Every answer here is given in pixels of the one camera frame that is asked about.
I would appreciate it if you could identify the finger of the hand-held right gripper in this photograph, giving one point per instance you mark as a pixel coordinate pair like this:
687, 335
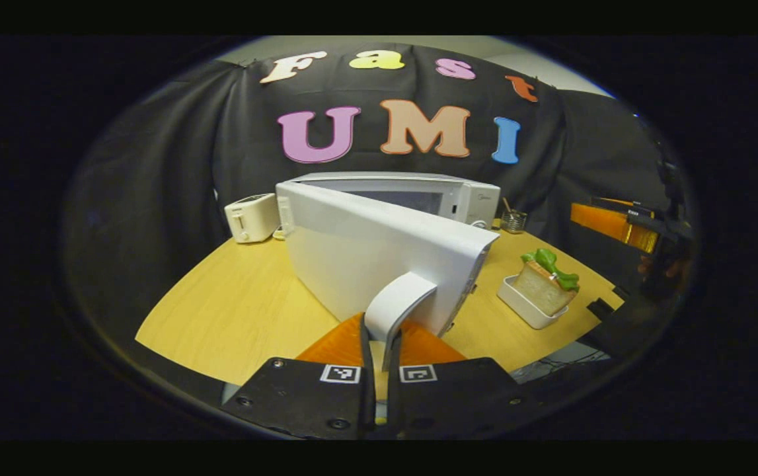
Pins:
603, 221

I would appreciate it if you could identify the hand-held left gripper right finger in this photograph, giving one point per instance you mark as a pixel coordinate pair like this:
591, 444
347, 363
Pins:
393, 396

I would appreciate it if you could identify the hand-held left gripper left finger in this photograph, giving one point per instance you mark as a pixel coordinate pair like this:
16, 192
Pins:
369, 396

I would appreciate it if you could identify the toast sandwich with lettuce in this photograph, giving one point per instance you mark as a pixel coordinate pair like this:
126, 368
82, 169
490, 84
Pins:
544, 287

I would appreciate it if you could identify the white microwave oven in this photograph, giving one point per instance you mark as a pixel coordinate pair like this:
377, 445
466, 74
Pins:
365, 251

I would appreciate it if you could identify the black table clamp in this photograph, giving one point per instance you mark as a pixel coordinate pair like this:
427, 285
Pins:
601, 309

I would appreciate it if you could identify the glass jar with sticks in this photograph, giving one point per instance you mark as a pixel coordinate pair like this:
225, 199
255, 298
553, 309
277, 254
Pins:
514, 221

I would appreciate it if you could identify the white rectangular tray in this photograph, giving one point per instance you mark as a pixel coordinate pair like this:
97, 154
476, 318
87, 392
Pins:
527, 311

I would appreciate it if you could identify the white toaster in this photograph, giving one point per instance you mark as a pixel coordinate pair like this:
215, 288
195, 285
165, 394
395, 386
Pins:
252, 218

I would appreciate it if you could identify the black backdrop cloth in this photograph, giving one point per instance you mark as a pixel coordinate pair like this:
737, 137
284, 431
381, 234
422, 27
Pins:
154, 172

